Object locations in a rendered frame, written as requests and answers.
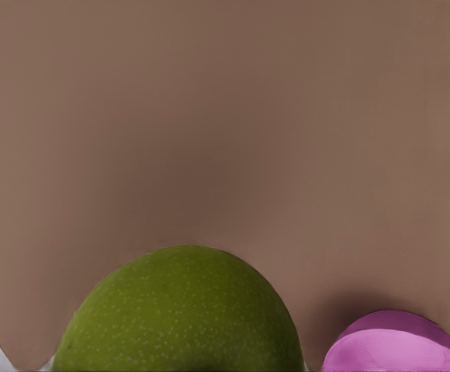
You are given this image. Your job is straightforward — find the green apple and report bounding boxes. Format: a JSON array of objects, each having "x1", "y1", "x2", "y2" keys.
[{"x1": 50, "y1": 244, "x2": 306, "y2": 372}]

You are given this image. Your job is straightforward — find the pink bowl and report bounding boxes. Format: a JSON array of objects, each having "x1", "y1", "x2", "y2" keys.
[{"x1": 320, "y1": 308, "x2": 450, "y2": 372}]

